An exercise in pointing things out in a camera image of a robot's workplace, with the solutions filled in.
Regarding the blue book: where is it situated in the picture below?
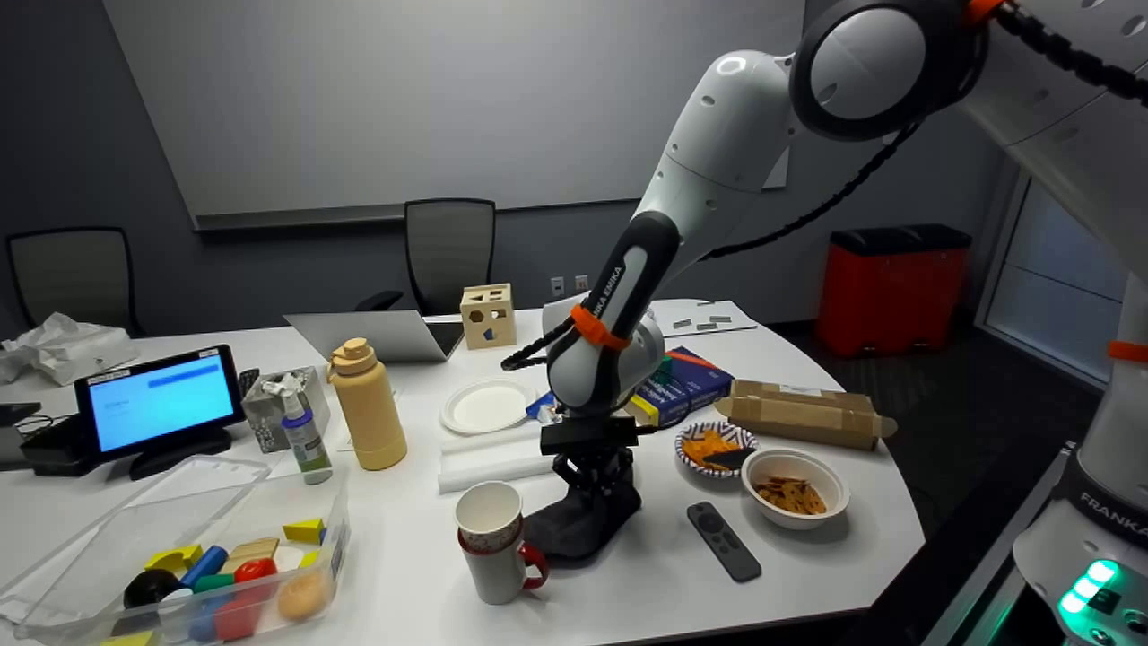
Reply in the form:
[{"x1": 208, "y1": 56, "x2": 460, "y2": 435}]
[{"x1": 623, "y1": 346, "x2": 737, "y2": 432}]

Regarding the small clear spray bottle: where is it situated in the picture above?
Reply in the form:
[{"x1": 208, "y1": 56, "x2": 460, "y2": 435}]
[{"x1": 275, "y1": 379, "x2": 337, "y2": 488}]

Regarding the metal robot stand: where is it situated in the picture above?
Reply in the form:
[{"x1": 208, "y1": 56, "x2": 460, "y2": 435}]
[{"x1": 919, "y1": 439, "x2": 1078, "y2": 646}]

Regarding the yellow wedge block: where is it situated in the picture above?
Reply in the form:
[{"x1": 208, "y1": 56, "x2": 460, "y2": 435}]
[{"x1": 275, "y1": 514, "x2": 329, "y2": 550}]

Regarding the tan squeeze bottle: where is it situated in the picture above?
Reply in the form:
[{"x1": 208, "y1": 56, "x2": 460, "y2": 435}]
[{"x1": 327, "y1": 335, "x2": 412, "y2": 474}]

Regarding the patterned bowl with orange chips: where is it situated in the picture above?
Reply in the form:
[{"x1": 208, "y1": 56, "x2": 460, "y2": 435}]
[{"x1": 672, "y1": 416, "x2": 760, "y2": 488}]

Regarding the green toy block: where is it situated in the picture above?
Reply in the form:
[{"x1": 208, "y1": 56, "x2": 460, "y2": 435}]
[{"x1": 186, "y1": 569, "x2": 241, "y2": 600}]

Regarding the black tablet lit screen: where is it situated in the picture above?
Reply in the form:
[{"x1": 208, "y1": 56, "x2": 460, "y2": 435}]
[{"x1": 70, "y1": 342, "x2": 246, "y2": 466}]

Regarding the blue snack bag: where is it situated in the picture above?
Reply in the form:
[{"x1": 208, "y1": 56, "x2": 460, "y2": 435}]
[{"x1": 519, "y1": 389, "x2": 558, "y2": 428}]

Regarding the clear plastic container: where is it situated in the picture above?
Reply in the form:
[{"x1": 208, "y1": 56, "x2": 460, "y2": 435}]
[{"x1": 103, "y1": 474, "x2": 355, "y2": 646}]

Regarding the white mug red handle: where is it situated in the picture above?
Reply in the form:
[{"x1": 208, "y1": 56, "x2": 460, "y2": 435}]
[{"x1": 450, "y1": 477, "x2": 553, "y2": 611}]

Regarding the white flat board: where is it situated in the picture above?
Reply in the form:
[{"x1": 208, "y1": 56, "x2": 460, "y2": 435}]
[{"x1": 650, "y1": 298, "x2": 763, "y2": 342}]

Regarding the blue cylinder block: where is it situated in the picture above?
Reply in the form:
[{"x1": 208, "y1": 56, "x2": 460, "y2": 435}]
[{"x1": 177, "y1": 541, "x2": 232, "y2": 592}]

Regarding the yellow toy block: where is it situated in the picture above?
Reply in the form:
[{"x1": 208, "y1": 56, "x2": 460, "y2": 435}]
[{"x1": 142, "y1": 541, "x2": 204, "y2": 578}]

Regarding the white foam roll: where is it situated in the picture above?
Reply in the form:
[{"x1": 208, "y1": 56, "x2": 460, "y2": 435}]
[{"x1": 434, "y1": 428, "x2": 568, "y2": 494}]

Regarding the black tablet stand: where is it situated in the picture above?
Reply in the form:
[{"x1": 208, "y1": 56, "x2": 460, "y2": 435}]
[{"x1": 13, "y1": 410, "x2": 245, "y2": 484}]

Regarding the red toy block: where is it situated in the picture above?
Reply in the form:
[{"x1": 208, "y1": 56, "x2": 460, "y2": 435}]
[{"x1": 210, "y1": 556, "x2": 282, "y2": 646}]

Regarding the white crumpled plastic bag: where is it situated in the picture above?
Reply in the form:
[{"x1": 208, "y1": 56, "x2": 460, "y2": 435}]
[{"x1": 0, "y1": 310, "x2": 134, "y2": 391}]

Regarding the wooden cube with holes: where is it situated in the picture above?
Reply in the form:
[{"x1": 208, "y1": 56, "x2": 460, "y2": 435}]
[{"x1": 456, "y1": 281, "x2": 519, "y2": 354}]

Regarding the tan wooden block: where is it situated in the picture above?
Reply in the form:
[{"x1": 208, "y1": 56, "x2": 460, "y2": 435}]
[{"x1": 221, "y1": 536, "x2": 285, "y2": 568}]

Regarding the white plate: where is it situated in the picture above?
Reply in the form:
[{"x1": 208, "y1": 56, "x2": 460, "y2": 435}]
[{"x1": 437, "y1": 378, "x2": 538, "y2": 440}]

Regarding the black remote control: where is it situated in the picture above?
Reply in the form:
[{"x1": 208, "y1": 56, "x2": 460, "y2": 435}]
[{"x1": 681, "y1": 499, "x2": 767, "y2": 590}]

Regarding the black mesh office chair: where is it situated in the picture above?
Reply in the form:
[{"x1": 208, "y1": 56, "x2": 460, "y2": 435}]
[
  {"x1": 350, "y1": 194, "x2": 501, "y2": 320},
  {"x1": 2, "y1": 222, "x2": 138, "y2": 336}
]

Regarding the red bin black lid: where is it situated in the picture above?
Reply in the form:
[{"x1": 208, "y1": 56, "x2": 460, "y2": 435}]
[{"x1": 813, "y1": 219, "x2": 974, "y2": 361}]

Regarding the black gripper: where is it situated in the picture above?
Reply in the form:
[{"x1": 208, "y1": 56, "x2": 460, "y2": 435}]
[{"x1": 538, "y1": 410, "x2": 644, "y2": 499}]

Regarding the glass door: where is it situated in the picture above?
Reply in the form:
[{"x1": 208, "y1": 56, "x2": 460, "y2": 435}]
[{"x1": 971, "y1": 159, "x2": 1135, "y2": 391}]

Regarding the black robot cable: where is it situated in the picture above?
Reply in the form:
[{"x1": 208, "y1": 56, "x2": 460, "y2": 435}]
[{"x1": 498, "y1": 0, "x2": 1148, "y2": 372}]

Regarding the black toy block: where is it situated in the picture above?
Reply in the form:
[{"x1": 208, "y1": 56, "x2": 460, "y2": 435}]
[{"x1": 117, "y1": 568, "x2": 183, "y2": 611}]

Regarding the large wall whiteboard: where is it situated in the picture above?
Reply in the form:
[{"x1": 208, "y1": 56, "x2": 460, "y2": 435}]
[{"x1": 97, "y1": 0, "x2": 807, "y2": 234}]

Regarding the grey laptop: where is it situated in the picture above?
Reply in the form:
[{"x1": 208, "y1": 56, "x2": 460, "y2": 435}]
[{"x1": 281, "y1": 306, "x2": 466, "y2": 367}]

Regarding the white milk carton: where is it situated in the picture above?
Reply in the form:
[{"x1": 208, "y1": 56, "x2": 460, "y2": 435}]
[{"x1": 241, "y1": 367, "x2": 334, "y2": 456}]

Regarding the white bowl with pretzels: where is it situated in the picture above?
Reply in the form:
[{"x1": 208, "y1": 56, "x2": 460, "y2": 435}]
[{"x1": 737, "y1": 440, "x2": 855, "y2": 536}]

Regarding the white toy block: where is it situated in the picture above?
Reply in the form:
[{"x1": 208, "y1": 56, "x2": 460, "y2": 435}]
[{"x1": 150, "y1": 584, "x2": 198, "y2": 622}]

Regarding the orange egg toy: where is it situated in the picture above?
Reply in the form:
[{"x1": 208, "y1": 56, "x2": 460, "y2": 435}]
[{"x1": 271, "y1": 563, "x2": 337, "y2": 627}]

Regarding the black towel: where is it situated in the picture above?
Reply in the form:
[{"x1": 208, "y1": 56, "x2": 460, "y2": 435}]
[{"x1": 519, "y1": 469, "x2": 644, "y2": 569}]

